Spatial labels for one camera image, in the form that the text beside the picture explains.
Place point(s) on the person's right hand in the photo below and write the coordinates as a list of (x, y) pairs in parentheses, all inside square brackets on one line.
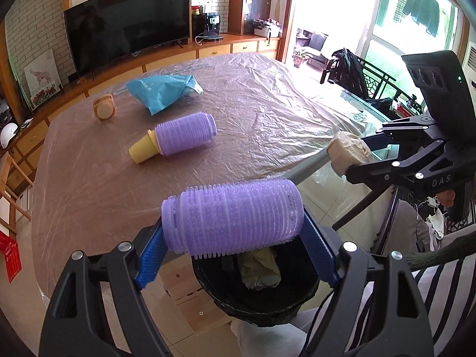
[(448, 198)]

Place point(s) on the small black box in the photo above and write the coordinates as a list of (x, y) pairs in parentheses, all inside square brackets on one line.
[(73, 78)]

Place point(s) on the person's grey trousers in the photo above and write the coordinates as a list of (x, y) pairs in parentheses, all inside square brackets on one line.
[(260, 338)]

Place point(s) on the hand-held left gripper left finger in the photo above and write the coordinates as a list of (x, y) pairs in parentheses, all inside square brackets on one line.
[(150, 260)]

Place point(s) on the dark green hanging garment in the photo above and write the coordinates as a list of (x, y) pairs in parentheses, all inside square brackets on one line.
[(422, 9)]

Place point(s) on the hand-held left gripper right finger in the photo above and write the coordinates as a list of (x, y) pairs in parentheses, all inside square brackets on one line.
[(319, 253)]

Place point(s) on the jar with beige lid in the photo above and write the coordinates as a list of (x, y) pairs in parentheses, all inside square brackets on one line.
[(104, 109)]

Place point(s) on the red flower painting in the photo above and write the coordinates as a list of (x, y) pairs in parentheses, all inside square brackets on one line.
[(44, 96)]

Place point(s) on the grey cushioned sofa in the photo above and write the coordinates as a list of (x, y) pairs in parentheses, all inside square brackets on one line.
[(316, 44)]

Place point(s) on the teal plastic bag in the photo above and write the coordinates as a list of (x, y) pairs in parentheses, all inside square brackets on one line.
[(160, 89)]

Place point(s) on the wooden wall cabinet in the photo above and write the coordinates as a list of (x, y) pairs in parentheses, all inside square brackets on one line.
[(215, 50)]

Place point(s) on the grey pole with taped end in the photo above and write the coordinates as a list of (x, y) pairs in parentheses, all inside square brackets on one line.
[(308, 167)]

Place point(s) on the white helmet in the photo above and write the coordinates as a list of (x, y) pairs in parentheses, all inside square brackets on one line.
[(8, 135)]

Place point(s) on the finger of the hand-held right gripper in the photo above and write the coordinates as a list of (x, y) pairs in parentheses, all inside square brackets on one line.
[(375, 141), (372, 173)]

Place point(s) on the red paper bag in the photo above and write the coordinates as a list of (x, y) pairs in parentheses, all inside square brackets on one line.
[(10, 256)]

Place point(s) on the yellow paper cup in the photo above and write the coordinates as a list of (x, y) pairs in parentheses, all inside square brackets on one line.
[(143, 150)]

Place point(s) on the potted plant with red pot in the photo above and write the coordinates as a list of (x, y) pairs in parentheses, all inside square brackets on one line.
[(299, 57)]

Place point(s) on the purple hair roller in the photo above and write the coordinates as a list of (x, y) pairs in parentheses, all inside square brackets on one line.
[(186, 132), (234, 215)]

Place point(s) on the grey storage box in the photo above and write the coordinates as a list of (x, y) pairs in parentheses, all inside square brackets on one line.
[(266, 28)]

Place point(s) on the black white striped cloth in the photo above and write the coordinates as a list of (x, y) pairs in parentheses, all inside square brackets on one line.
[(453, 297)]

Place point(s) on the crumpled khaki wrapper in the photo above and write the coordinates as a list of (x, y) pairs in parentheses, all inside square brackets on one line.
[(260, 267)]

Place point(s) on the white air conditioner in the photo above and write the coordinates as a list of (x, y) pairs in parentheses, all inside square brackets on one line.
[(470, 63)]

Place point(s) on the black coffee machine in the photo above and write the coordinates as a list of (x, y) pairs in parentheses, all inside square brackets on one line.
[(210, 26)]

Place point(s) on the dark wooden lattice chair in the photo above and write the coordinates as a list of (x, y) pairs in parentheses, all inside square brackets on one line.
[(379, 81)]

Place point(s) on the black chair with clothes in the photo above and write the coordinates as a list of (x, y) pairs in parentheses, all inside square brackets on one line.
[(346, 67)]

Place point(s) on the wooden stool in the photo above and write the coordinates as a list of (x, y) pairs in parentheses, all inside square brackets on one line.
[(186, 290)]

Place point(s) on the white face mask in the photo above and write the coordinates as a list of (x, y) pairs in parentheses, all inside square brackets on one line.
[(26, 122)]

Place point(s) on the wooden side table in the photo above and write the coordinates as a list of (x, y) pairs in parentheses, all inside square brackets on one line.
[(11, 178)]

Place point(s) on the black trash bin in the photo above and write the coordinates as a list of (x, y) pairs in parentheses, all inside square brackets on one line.
[(253, 308)]

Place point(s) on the black flat television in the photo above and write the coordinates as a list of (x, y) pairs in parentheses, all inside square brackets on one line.
[(126, 26)]

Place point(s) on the giraffe painting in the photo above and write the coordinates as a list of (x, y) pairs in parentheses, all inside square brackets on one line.
[(41, 74)]

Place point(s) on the white bowl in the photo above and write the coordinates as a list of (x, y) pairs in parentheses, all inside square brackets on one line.
[(357, 107)]

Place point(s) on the dark grey helmet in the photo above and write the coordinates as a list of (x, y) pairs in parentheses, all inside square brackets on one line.
[(3, 113)]

